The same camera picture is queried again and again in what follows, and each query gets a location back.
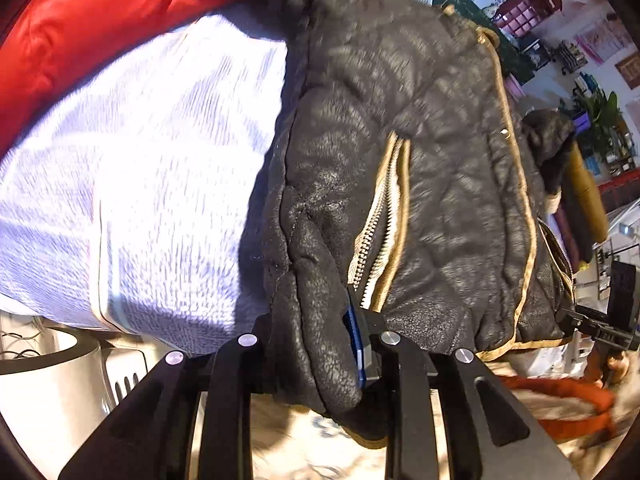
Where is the potted green plant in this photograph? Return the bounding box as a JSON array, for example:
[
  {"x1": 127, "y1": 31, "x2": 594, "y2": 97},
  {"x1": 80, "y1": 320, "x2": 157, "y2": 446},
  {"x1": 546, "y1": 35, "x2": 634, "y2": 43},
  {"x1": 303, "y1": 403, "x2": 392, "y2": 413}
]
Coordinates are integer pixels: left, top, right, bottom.
[{"x1": 572, "y1": 87, "x2": 628, "y2": 161}]

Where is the white round bin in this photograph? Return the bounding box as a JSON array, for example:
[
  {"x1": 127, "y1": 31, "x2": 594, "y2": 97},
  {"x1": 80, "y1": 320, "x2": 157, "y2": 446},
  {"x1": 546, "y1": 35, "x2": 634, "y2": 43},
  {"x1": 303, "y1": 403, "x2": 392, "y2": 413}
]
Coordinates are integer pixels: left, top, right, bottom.
[{"x1": 0, "y1": 327, "x2": 110, "y2": 458}]

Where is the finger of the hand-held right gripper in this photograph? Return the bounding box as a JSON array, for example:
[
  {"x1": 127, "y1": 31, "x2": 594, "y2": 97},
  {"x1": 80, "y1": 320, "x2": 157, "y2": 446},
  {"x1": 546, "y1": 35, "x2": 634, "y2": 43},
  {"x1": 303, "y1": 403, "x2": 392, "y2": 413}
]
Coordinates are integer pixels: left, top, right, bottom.
[{"x1": 555, "y1": 306, "x2": 640, "y2": 352}]

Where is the black leather fur-collar jacket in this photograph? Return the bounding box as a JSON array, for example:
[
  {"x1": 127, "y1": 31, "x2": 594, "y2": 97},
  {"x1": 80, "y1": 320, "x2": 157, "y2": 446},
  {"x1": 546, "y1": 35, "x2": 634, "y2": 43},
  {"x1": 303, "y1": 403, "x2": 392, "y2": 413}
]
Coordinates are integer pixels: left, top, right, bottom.
[{"x1": 240, "y1": 0, "x2": 576, "y2": 448}]

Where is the light blue checked bed sheet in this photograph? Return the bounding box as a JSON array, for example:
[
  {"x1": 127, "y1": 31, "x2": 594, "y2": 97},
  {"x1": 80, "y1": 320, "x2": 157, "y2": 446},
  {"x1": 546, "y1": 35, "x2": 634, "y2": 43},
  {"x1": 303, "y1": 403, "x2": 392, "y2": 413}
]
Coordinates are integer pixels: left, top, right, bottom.
[{"x1": 0, "y1": 12, "x2": 301, "y2": 356}]

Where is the green hedge wall panel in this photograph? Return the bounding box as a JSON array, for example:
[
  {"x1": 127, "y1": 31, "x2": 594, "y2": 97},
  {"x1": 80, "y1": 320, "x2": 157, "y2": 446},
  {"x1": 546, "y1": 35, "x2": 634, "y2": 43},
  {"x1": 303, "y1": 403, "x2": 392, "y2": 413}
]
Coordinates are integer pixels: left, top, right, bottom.
[{"x1": 435, "y1": 0, "x2": 536, "y2": 86}]

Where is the orange cloth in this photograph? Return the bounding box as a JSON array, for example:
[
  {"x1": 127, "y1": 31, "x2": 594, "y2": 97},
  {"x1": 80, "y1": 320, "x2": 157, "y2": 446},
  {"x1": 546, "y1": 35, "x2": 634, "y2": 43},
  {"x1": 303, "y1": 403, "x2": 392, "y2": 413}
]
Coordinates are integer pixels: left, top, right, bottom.
[{"x1": 497, "y1": 374, "x2": 617, "y2": 442}]

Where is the red down jacket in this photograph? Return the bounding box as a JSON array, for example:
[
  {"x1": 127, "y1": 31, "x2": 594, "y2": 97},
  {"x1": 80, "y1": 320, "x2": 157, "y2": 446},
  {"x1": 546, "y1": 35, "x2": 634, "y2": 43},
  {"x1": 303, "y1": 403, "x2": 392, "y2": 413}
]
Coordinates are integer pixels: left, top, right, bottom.
[{"x1": 0, "y1": 0, "x2": 281, "y2": 157}]

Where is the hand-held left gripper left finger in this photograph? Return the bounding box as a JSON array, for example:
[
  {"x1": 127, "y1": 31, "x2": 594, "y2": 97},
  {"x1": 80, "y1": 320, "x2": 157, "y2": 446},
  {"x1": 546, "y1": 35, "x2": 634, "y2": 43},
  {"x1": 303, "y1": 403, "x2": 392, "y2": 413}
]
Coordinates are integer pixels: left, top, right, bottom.
[{"x1": 57, "y1": 314, "x2": 274, "y2": 480}]

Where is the brown fur-trimmed coat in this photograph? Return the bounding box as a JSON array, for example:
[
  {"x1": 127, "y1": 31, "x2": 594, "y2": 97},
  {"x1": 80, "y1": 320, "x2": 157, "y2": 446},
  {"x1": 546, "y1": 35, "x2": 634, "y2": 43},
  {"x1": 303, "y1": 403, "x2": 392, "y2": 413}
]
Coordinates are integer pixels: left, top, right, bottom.
[{"x1": 522, "y1": 110, "x2": 611, "y2": 272}]

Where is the red phone booth cabinet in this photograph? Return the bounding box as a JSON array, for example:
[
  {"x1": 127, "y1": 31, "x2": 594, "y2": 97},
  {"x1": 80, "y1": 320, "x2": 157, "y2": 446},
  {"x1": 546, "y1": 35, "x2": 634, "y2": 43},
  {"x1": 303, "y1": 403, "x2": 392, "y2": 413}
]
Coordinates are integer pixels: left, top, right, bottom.
[{"x1": 492, "y1": 0, "x2": 563, "y2": 39}]

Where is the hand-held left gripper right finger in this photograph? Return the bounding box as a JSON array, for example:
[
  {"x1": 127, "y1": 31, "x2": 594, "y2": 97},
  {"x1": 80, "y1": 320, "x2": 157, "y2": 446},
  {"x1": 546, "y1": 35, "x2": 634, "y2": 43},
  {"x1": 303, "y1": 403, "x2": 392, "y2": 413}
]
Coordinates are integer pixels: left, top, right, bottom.
[{"x1": 344, "y1": 284, "x2": 582, "y2": 480}]

